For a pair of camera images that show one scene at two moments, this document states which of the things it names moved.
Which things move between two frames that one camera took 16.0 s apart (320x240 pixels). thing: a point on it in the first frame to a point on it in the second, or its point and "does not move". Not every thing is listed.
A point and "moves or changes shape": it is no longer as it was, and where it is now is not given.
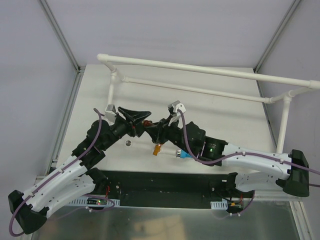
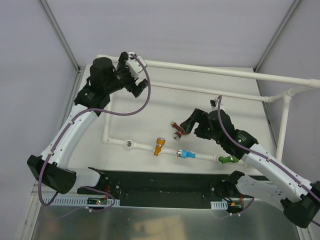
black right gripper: x=161 y=130 to x=200 y=124
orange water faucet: x=157 y=149 does not move
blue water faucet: x=182 y=154 does not move
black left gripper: x=128 y=124 to x=130 y=81
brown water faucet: x=147 y=123 moves or changes shape
